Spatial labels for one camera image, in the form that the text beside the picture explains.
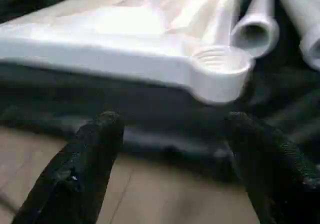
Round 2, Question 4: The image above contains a white plastic table leg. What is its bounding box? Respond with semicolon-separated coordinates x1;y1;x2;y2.
275;0;320;72
230;0;280;59

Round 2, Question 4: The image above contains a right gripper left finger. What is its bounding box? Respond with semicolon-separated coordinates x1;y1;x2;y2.
14;110;125;224

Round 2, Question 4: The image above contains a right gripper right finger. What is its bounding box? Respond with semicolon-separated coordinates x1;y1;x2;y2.
224;111;320;224

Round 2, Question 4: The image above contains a white plastic table top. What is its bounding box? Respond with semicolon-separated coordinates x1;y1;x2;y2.
0;0;256;105

